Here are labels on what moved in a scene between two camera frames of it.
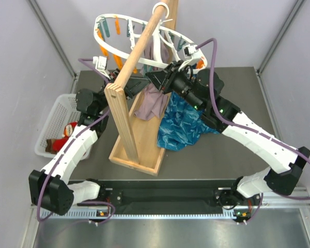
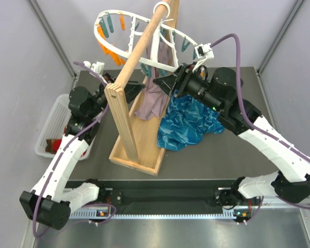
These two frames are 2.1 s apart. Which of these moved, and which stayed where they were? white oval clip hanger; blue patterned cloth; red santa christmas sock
Moved: white oval clip hanger
Stayed: red santa christmas sock; blue patterned cloth
